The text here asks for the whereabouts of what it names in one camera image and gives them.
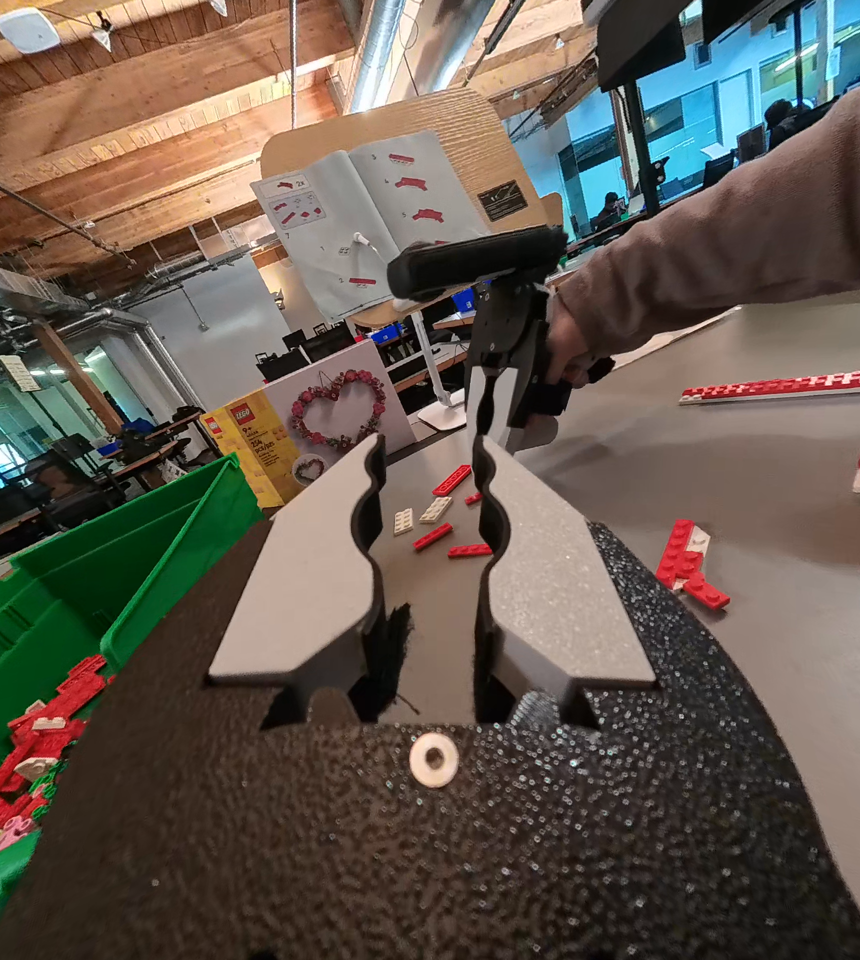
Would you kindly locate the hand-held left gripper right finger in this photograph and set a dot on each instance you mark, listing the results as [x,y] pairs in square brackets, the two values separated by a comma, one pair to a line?
[565,600]

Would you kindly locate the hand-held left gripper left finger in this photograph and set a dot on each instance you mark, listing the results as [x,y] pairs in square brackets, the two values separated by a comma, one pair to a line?
[295,585]

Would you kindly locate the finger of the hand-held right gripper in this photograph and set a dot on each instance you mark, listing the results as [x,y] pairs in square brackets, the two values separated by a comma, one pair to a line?
[509,409]
[473,397]

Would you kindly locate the red and white lego assembly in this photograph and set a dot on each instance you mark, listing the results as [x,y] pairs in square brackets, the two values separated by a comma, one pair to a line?
[676,555]

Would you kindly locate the person's right forearm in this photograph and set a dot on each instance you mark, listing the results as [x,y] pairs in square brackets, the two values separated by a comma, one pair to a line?
[737,225]

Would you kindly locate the white and yellow lego box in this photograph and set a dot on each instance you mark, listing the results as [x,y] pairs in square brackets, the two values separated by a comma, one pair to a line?
[392,420]

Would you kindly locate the long red lego plate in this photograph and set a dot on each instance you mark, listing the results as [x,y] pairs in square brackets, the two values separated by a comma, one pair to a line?
[451,480]

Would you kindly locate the white lego plate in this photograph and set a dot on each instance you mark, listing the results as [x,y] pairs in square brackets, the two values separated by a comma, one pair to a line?
[435,510]
[403,521]

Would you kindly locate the lego instruction booklet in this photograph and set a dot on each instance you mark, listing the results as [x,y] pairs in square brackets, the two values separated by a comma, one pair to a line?
[340,225]

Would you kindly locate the pile of lego pieces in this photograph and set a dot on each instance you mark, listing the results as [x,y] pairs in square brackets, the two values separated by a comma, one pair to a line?
[25,757]

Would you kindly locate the person's right hand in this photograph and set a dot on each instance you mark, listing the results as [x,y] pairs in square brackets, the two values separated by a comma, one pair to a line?
[569,341]

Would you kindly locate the green plastic bin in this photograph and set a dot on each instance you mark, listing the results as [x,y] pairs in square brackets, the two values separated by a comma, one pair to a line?
[62,585]

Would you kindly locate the black ceiling tie rod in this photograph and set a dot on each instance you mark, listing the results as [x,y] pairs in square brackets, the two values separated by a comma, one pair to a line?
[293,60]
[40,209]

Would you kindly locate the white ceiling access point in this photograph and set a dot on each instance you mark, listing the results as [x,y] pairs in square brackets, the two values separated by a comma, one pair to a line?
[25,30]

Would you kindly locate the silver spiral ceiling duct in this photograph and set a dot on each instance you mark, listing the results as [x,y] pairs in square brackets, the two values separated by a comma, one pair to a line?
[10,285]
[392,45]

